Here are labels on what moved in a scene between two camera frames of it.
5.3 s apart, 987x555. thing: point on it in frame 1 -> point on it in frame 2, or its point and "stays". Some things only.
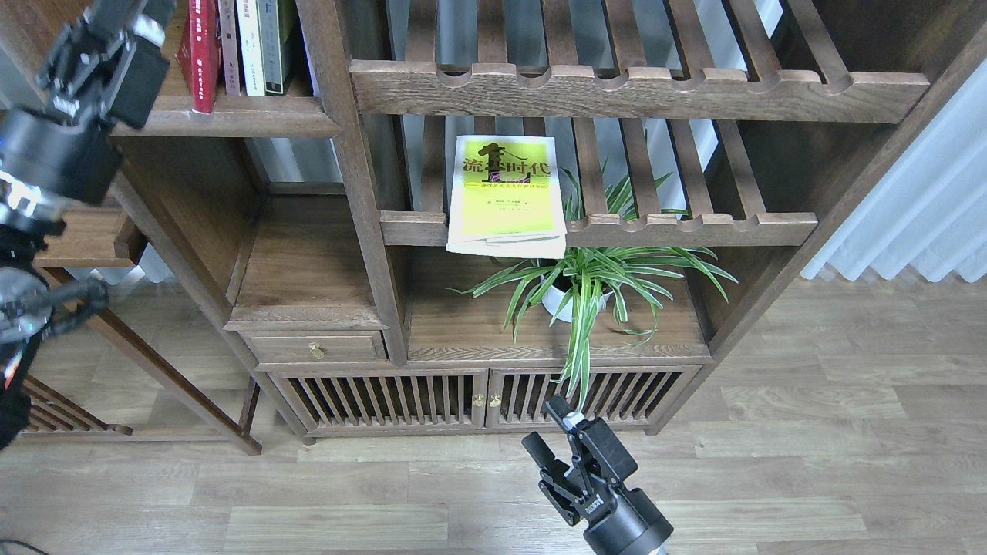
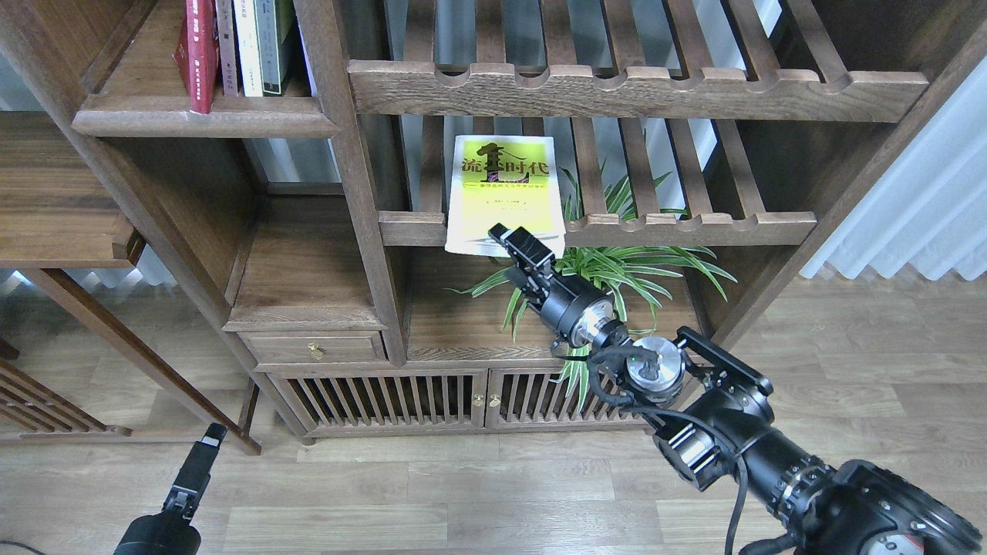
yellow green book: [507, 198] stays
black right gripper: [618, 520] -> [569, 309]
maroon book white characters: [228, 31] stays
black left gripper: [72, 152] -> [167, 533]
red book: [198, 54] stays
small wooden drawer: [315, 347] stays
